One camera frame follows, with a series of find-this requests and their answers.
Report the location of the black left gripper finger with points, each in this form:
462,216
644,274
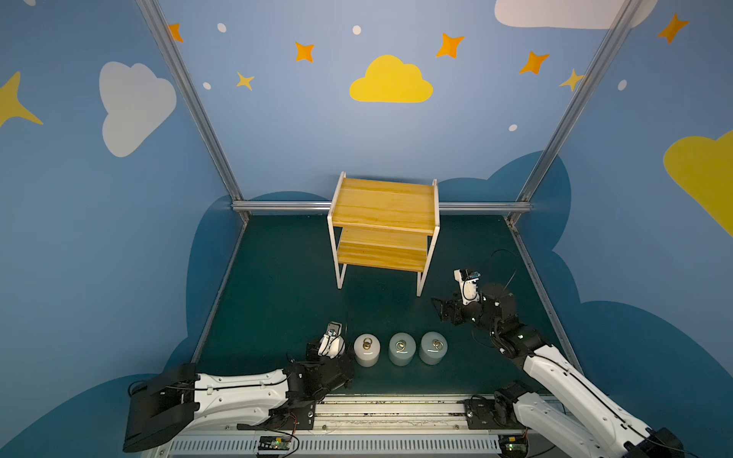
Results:
348,354
313,351

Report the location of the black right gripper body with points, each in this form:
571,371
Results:
455,309

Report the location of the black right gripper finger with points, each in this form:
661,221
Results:
447,310
457,319

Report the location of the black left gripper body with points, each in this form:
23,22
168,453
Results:
315,350

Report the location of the white tea canister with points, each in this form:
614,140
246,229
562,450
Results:
367,350
332,346

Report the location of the teal tea canister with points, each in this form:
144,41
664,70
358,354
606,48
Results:
402,347
433,348

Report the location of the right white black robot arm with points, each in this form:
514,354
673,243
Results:
591,424

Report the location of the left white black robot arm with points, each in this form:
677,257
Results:
182,398

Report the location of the white metal wooden shelf rack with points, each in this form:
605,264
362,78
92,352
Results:
383,224

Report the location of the left green circuit board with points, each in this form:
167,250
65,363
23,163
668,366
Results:
278,445

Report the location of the green circuit board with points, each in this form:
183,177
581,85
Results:
278,445
513,446

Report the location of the right green circuit board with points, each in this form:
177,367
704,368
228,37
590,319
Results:
513,446

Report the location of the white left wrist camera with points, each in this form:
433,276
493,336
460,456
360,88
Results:
334,328

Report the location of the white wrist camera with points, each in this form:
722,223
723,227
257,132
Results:
334,328
468,289

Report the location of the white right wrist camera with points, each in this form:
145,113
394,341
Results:
468,289

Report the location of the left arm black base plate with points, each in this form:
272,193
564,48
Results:
293,418

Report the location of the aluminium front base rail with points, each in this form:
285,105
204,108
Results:
367,426

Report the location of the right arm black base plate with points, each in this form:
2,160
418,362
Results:
484,413

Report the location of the right aluminium corner post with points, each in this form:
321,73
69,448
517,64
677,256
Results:
604,56

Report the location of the aluminium corner post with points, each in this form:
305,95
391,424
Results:
155,20
604,56

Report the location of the horizontal aluminium back rail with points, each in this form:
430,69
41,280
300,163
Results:
320,207

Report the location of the left aluminium corner post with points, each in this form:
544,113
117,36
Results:
155,20

